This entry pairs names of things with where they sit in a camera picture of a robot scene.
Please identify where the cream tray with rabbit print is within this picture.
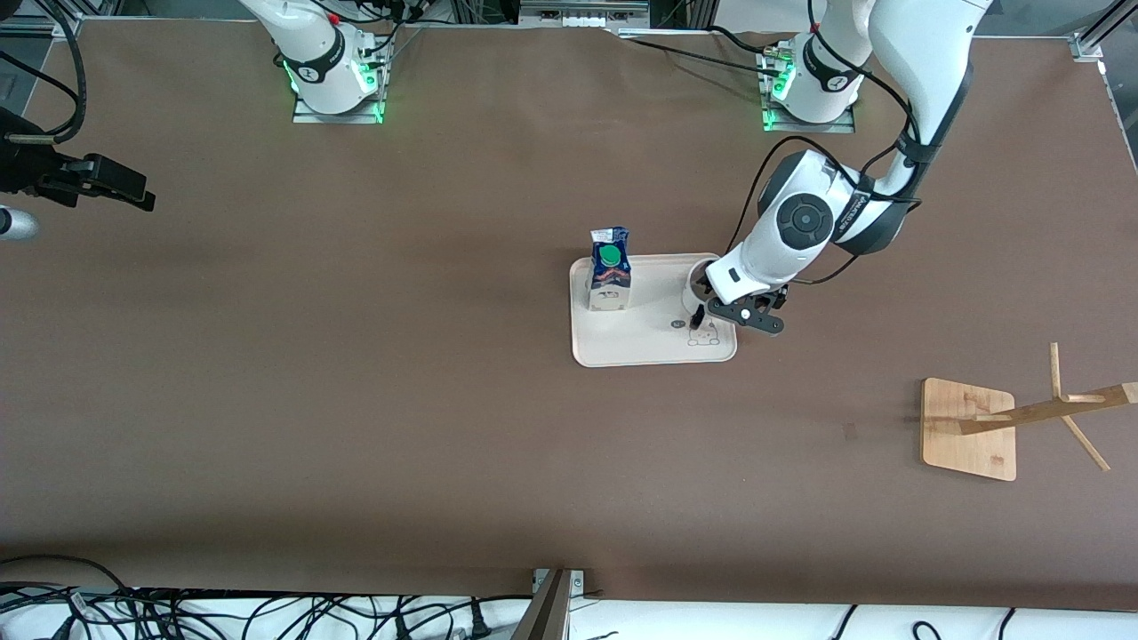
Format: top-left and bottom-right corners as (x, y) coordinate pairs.
(569, 253), (739, 368)

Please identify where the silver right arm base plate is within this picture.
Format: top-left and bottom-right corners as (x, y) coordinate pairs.
(293, 89), (385, 125)

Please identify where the grey metal beam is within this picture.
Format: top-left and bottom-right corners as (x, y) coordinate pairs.
(511, 571), (570, 640)

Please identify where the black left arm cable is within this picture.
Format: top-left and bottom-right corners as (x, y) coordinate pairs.
(729, 0), (923, 287)

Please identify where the aluminium frame profile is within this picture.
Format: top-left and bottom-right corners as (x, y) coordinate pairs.
(1071, 0), (1138, 63)
(0, 13), (81, 38)

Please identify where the brown table cover sheet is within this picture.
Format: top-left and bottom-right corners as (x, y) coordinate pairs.
(0, 18), (1138, 614)

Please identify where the blue milk carton green cap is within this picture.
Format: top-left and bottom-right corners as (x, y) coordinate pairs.
(587, 227), (634, 312)

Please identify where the wooden cup rack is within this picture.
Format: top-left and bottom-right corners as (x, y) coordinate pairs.
(920, 342), (1138, 483)

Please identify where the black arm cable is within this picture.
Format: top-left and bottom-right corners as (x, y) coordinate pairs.
(0, 0), (88, 141)
(729, 0), (923, 287)

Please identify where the white smiley mug black handle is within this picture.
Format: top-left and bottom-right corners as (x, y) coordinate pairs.
(683, 258), (723, 332)

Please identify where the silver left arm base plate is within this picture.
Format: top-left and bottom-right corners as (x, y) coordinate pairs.
(763, 100), (856, 134)

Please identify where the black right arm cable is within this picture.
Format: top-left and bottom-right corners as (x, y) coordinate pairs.
(0, 0), (88, 141)

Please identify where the thin black cable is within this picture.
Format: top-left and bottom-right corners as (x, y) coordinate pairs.
(707, 25), (788, 54)
(618, 37), (774, 70)

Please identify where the grey power strip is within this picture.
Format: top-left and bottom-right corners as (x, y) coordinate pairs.
(520, 0), (650, 28)

